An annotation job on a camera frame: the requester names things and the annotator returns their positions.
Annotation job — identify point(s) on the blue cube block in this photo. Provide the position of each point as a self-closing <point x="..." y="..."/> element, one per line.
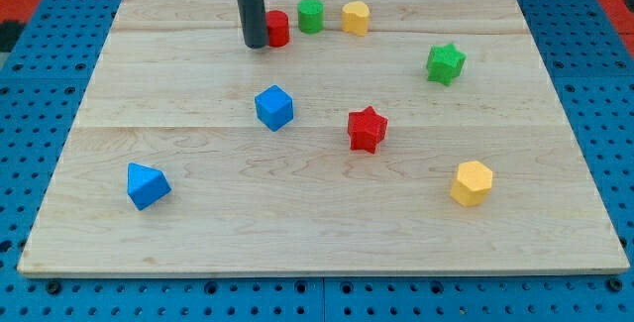
<point x="274" y="107"/>

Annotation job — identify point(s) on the green star block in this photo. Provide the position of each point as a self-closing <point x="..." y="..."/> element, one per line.
<point x="444" y="64"/>

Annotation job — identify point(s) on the light wooden board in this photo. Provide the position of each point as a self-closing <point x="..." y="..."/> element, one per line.
<point x="174" y="89"/>

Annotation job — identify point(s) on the red cylinder block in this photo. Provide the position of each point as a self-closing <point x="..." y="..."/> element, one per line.
<point x="277" y="24"/>

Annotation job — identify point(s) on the red star block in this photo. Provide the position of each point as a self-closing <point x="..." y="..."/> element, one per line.
<point x="366" y="129"/>

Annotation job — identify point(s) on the yellow heart block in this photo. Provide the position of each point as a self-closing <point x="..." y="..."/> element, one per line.
<point x="356" y="18"/>

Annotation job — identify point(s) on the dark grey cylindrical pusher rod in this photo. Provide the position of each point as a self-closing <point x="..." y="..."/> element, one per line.
<point x="252" y="16"/>

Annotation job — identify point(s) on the yellow hexagon block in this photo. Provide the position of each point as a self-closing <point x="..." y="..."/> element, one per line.
<point x="471" y="184"/>

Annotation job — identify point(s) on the green cylinder block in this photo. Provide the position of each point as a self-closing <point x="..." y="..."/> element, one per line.
<point x="310" y="16"/>

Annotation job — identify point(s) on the blue triangular prism block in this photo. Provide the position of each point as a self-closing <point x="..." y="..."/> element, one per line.
<point x="146" y="185"/>

